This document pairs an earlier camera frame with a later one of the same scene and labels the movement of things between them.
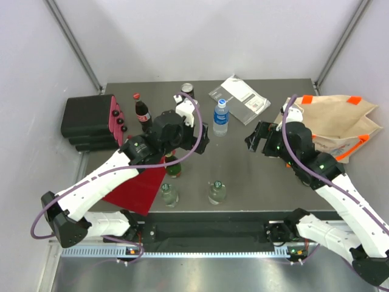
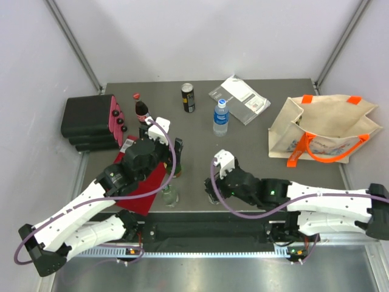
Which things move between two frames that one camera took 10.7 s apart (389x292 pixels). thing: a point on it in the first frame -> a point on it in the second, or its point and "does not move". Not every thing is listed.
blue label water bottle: [220, 119] does not move
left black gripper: [192, 140] -> [167, 157]
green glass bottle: [172, 171] does not move
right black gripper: [267, 130] -> [221, 184]
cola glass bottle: [142, 113] does not move
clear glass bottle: [169, 197] does not move
